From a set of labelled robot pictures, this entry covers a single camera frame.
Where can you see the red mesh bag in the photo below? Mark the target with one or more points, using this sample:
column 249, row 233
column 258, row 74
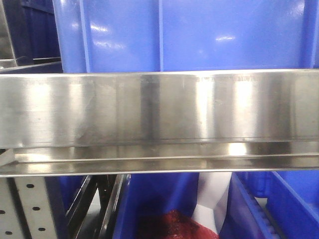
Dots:
column 172, row 225

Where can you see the perforated shelf post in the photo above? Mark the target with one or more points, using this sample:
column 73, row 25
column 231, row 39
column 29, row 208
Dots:
column 32, row 208

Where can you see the dark blue bin left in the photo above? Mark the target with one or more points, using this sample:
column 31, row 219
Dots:
column 28, row 33

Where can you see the blue bin lower middle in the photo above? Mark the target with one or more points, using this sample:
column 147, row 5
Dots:
column 201, row 196

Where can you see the large blue bin upper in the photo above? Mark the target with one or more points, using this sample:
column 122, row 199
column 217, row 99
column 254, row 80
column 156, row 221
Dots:
column 186, row 35

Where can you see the stainless steel shelf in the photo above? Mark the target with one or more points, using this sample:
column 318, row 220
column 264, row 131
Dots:
column 91, row 124

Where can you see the blue bin lower right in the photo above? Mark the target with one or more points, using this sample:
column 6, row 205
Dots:
column 273, row 205

